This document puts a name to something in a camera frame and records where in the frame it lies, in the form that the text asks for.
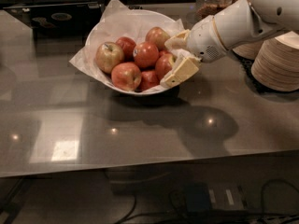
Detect red-yellow apple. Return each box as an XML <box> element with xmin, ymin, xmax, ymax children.
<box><xmin>155</xmin><ymin>53</ymin><xmax>177</xmax><ymax>80</ymax></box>

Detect red apple centre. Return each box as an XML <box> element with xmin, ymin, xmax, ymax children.
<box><xmin>133</xmin><ymin>41</ymin><xmax>159</xmax><ymax>69</ymax></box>

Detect white paper liner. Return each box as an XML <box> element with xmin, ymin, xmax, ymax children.
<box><xmin>68</xmin><ymin>0</ymin><xmax>195</xmax><ymax>95</ymax></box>

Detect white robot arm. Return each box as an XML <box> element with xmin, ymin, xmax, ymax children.
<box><xmin>160</xmin><ymin>0</ymin><xmax>299</xmax><ymax>88</ymax></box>

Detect red apple bottom front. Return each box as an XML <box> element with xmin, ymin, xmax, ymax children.
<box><xmin>138</xmin><ymin>70</ymin><xmax>160</xmax><ymax>91</ymax></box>

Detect front stack paper plates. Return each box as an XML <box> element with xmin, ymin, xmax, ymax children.
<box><xmin>251</xmin><ymin>32</ymin><xmax>299</xmax><ymax>91</ymax></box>

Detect white bowl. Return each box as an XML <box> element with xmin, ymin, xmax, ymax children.
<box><xmin>84</xmin><ymin>8</ymin><xmax>196</xmax><ymax>97</ymax></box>

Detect yellow-red apple far left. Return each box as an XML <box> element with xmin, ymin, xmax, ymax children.
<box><xmin>94</xmin><ymin>42</ymin><xmax>124</xmax><ymax>74</ymax></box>

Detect black mat under plates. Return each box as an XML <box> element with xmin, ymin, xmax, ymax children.
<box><xmin>233</xmin><ymin>52</ymin><xmax>299</xmax><ymax>94</ymax></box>

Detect glass jar with cereal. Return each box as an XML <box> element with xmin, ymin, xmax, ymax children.
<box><xmin>195</xmin><ymin>0</ymin><xmax>234</xmax><ymax>21</ymax></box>

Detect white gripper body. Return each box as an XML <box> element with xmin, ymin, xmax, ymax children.
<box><xmin>186</xmin><ymin>16</ymin><xmax>227</xmax><ymax>63</ymax></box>

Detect rear stack paper plates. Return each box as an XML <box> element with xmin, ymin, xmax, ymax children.
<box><xmin>233</xmin><ymin>41</ymin><xmax>263</xmax><ymax>60</ymax></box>

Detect red apple back right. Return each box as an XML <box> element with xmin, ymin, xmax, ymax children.
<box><xmin>146</xmin><ymin>27</ymin><xmax>170</xmax><ymax>50</ymax></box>

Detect stack paper plates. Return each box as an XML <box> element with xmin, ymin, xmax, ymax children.
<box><xmin>233</xmin><ymin>41</ymin><xmax>263</xmax><ymax>60</ymax></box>
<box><xmin>251</xmin><ymin>32</ymin><xmax>299</xmax><ymax>91</ymax></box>

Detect red apple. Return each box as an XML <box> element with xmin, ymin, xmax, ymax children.
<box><xmin>116</xmin><ymin>36</ymin><xmax>136</xmax><ymax>61</ymax></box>
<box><xmin>138</xmin><ymin>70</ymin><xmax>160</xmax><ymax>91</ymax></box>
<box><xmin>133</xmin><ymin>41</ymin><xmax>159</xmax><ymax>69</ymax></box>
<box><xmin>146</xmin><ymin>27</ymin><xmax>170</xmax><ymax>50</ymax></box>
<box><xmin>111</xmin><ymin>62</ymin><xmax>142</xmax><ymax>91</ymax></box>

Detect black cable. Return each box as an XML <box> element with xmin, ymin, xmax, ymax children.
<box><xmin>111</xmin><ymin>178</ymin><xmax>299</xmax><ymax>224</ymax></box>

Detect small red apple hidden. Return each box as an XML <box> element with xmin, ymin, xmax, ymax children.
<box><xmin>159</xmin><ymin>49</ymin><xmax>171</xmax><ymax>57</ymax></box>

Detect black power adapter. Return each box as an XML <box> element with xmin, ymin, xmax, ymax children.
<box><xmin>184</xmin><ymin>183</ymin><xmax>212</xmax><ymax>213</ymax></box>

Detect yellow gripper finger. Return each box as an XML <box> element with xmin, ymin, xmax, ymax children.
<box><xmin>164</xmin><ymin>29</ymin><xmax>190</xmax><ymax>50</ymax></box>
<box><xmin>160</xmin><ymin>56</ymin><xmax>201</xmax><ymax>88</ymax></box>

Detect red apple back left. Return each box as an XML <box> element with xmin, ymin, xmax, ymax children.
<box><xmin>116</xmin><ymin>36</ymin><xmax>136</xmax><ymax>61</ymax></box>

